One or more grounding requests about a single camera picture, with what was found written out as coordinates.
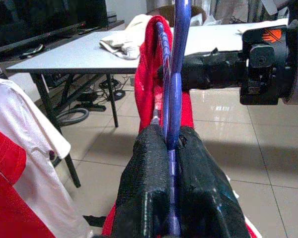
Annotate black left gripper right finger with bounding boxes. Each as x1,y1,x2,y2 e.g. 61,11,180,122
175,127,251,238

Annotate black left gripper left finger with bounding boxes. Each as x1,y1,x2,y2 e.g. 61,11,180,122
113,127,171,238

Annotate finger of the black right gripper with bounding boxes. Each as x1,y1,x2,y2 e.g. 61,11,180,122
156,64,244,91
182,48,246,72

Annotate purple plastic hanger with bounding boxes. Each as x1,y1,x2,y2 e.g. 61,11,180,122
150,0,191,238

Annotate red polo shirt cream buttons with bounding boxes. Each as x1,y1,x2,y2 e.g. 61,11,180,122
101,15,261,238

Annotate brown chair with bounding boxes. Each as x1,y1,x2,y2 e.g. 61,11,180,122
146,4,207,27

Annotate crumpled cream garment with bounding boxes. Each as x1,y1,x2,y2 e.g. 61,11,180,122
99,14,154,60

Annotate white polo shirt dark buttons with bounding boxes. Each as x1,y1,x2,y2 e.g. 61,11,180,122
0,75,90,238

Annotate long grey white table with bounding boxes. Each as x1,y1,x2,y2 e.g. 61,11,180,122
5,17,290,188

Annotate black television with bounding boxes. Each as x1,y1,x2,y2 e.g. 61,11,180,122
0,0,109,49

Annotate grey vacuum hose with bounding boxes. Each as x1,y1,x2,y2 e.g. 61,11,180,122
56,108,90,127

